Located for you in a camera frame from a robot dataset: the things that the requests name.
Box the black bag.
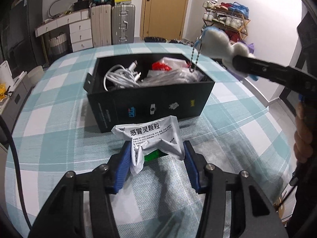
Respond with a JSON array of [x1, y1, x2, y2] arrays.
[[74, 0, 91, 10]]

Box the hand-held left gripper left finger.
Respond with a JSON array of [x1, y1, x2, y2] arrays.
[[28, 141, 132, 238]]

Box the wooden door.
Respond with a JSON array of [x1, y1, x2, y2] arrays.
[[140, 0, 191, 41]]

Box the white plush toy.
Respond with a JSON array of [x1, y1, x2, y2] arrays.
[[188, 27, 259, 82]]

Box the white dresser with drawers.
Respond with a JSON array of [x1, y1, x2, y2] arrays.
[[35, 10, 93, 52]]

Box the yellow packaging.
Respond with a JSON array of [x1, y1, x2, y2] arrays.
[[0, 83, 13, 100]]

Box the beige suitcase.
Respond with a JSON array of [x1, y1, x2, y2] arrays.
[[90, 4, 112, 47]]

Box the black cardboard box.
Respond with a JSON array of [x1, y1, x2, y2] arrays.
[[84, 53, 215, 133]]

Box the grey laundry basket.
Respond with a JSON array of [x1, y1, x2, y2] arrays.
[[47, 32, 68, 56]]

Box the blue bag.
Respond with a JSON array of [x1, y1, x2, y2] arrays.
[[231, 2, 249, 18]]

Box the black cable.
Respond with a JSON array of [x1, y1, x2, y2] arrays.
[[0, 116, 32, 228]]

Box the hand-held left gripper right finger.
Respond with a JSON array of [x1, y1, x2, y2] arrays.
[[183, 141, 289, 238]]

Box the person's right hand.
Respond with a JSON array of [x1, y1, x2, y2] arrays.
[[293, 102, 314, 164]]

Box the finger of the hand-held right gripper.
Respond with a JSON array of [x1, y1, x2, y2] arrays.
[[232, 55, 293, 83]]

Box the silver suitcase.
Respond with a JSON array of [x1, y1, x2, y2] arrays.
[[111, 4, 136, 45]]

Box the wooden shoe rack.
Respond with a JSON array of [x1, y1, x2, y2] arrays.
[[202, 0, 250, 42]]

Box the clear bag of striped laces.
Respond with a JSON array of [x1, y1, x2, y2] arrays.
[[140, 57, 201, 86]]

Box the white packet with red edges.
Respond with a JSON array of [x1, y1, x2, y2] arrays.
[[152, 61, 172, 72]]

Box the white cable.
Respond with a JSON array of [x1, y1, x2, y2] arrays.
[[103, 59, 143, 91]]

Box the green and white packet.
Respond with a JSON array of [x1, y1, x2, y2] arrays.
[[111, 115, 186, 175]]

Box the teal checked tablecloth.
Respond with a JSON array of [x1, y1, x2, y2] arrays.
[[5, 41, 301, 238]]

